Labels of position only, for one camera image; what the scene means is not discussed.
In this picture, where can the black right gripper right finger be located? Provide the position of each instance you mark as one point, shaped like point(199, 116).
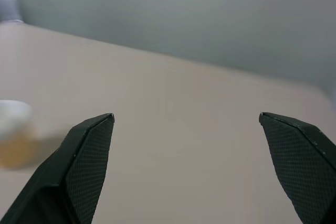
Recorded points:
point(304, 161)

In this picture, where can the yellow paper cup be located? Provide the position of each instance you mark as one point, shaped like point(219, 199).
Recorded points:
point(13, 134)

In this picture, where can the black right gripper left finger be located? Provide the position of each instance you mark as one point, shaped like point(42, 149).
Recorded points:
point(78, 166)

